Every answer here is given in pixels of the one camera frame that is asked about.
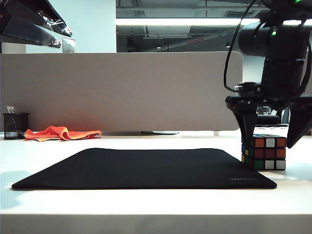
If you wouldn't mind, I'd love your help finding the metal wall switch plate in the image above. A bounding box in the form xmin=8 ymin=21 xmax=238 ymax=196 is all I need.
xmin=62 ymin=38 xmax=76 ymax=53

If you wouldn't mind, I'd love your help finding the black mouse pad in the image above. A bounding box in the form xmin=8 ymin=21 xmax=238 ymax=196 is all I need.
xmin=11 ymin=147 xmax=278 ymax=190

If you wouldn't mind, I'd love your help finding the black round ottoman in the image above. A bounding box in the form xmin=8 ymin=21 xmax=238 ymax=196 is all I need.
xmin=254 ymin=115 xmax=281 ymax=125

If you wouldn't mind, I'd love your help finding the multicoloured Rubik's cube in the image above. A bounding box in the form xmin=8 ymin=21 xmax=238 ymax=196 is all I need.
xmin=241 ymin=134 xmax=287 ymax=171

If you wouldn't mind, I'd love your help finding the white ceiling light strip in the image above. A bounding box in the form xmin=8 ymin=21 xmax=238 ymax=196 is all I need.
xmin=116 ymin=18 xmax=312 ymax=26

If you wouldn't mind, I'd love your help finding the short black cable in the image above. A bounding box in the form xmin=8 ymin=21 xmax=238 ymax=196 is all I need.
xmin=298 ymin=43 xmax=312 ymax=96

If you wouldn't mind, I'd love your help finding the wide grey desk divider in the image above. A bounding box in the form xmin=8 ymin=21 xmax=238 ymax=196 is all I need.
xmin=0 ymin=51 xmax=244 ymax=134

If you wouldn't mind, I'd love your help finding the long looping black cable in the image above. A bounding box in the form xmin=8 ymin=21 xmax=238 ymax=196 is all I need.
xmin=223 ymin=0 xmax=259 ymax=92

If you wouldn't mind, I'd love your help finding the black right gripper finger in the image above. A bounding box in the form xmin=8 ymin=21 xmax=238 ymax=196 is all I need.
xmin=234 ymin=102 xmax=258 ymax=148
xmin=287 ymin=100 xmax=312 ymax=149

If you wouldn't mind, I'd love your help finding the orange cloth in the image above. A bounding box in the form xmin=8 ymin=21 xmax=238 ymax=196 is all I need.
xmin=24 ymin=125 xmax=102 ymax=141

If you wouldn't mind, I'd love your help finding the black mesh pen holder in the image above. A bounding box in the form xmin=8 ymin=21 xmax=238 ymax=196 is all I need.
xmin=2 ymin=112 xmax=30 ymax=140

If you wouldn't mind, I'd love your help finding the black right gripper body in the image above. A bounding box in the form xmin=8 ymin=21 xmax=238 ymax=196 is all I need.
xmin=225 ymin=82 xmax=312 ymax=110

